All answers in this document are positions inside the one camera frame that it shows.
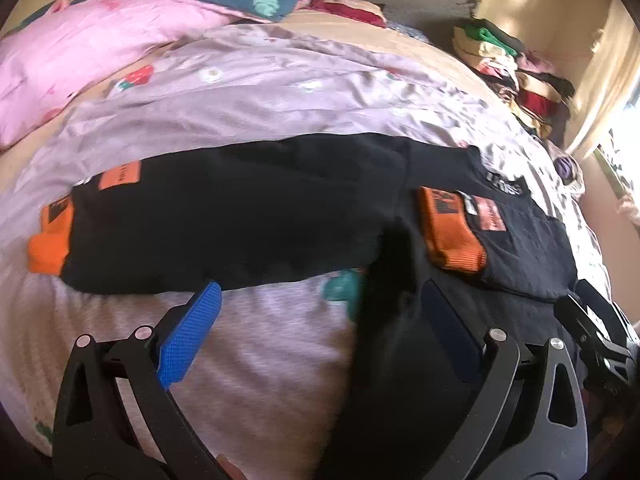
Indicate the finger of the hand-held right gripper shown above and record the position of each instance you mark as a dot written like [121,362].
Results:
[597,317]

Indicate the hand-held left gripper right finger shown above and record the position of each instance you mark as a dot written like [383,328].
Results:
[452,332]

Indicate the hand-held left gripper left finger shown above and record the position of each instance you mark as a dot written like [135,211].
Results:
[192,332]

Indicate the black sweatshirt with orange patches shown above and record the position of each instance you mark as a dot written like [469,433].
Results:
[260,210]

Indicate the pile of folded clothes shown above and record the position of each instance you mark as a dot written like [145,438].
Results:
[505,65]

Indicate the person's left hand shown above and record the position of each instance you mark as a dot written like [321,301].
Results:
[229,470]

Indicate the purple crumpled cloth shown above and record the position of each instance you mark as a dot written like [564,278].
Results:
[567,167]

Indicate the window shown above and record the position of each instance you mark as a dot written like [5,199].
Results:
[629,130]

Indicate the cream curtain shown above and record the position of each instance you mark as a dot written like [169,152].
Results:
[605,75]

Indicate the lilac printed bed blanket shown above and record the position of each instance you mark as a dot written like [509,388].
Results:
[280,90]

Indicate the pink quilt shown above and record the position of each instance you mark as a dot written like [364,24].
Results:
[75,55]

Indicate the red and cream pillow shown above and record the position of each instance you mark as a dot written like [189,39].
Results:
[350,10]

